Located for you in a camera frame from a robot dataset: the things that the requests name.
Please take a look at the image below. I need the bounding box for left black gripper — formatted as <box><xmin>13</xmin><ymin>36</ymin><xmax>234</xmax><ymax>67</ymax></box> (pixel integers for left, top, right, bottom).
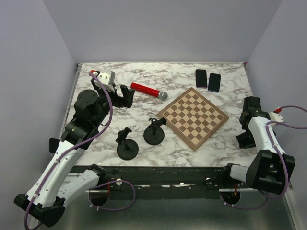
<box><xmin>91</xmin><ymin>78</ymin><xmax>135</xmax><ymax>127</ymax></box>

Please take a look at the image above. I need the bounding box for blue case phone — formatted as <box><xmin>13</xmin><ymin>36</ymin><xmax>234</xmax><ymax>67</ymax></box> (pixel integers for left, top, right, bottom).
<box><xmin>208</xmin><ymin>73</ymin><xmax>221</xmax><ymax>92</ymax></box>

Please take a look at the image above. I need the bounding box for black phone stand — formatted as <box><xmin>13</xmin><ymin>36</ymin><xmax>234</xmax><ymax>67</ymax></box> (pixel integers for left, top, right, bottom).
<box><xmin>143</xmin><ymin>117</ymin><xmax>167</xmax><ymax>146</ymax></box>
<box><xmin>116</xmin><ymin>127</ymin><xmax>139</xmax><ymax>161</ymax></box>

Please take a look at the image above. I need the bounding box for purple case phone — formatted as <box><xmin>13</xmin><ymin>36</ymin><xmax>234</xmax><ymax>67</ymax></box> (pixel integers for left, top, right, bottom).
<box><xmin>195</xmin><ymin>69</ymin><xmax>208</xmax><ymax>88</ymax></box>

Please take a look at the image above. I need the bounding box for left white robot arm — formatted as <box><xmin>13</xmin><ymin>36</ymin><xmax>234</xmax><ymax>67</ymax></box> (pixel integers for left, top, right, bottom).
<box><xmin>14</xmin><ymin>77</ymin><xmax>135</xmax><ymax>229</ymax></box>

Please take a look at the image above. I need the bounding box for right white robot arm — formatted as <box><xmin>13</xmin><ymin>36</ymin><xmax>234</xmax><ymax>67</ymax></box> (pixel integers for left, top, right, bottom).
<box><xmin>221</xmin><ymin>96</ymin><xmax>295</xmax><ymax>195</ymax></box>

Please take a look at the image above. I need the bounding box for right phone holder black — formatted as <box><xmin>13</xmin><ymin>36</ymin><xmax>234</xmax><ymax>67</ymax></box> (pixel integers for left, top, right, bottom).
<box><xmin>236</xmin><ymin>131</ymin><xmax>256</xmax><ymax>149</ymax></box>

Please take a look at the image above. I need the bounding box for red toy microphone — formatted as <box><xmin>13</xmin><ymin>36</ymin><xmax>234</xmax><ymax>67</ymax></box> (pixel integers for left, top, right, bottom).
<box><xmin>130</xmin><ymin>82</ymin><xmax>168</xmax><ymax>101</ymax></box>

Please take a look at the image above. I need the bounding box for wooden chessboard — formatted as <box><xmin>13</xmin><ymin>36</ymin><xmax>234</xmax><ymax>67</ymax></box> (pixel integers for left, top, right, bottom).
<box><xmin>157</xmin><ymin>87</ymin><xmax>229</xmax><ymax>151</ymax></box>

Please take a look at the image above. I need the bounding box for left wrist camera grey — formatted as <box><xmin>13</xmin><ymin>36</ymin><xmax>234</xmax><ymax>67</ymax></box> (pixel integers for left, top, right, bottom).
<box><xmin>97</xmin><ymin>70</ymin><xmax>115</xmax><ymax>92</ymax></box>

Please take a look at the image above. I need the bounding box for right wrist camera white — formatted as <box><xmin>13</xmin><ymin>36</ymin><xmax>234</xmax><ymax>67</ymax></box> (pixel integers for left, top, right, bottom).
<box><xmin>269</xmin><ymin>108</ymin><xmax>285</xmax><ymax>123</ymax></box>

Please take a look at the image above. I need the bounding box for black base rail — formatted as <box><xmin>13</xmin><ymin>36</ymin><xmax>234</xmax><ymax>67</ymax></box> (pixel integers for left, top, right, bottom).
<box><xmin>72</xmin><ymin>164</ymin><xmax>246</xmax><ymax>200</ymax></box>

